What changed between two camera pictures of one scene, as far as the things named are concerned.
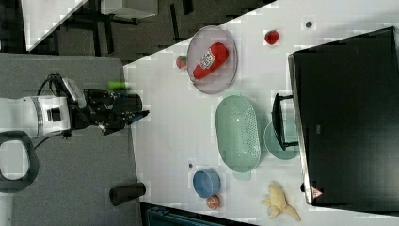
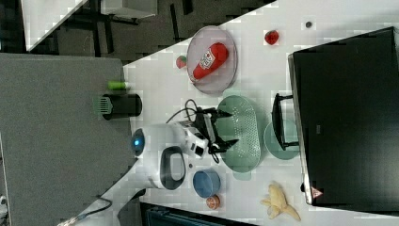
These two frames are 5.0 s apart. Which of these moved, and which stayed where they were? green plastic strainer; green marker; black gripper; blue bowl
Moved: black gripper
Stayed: green marker; green plastic strainer; blue bowl
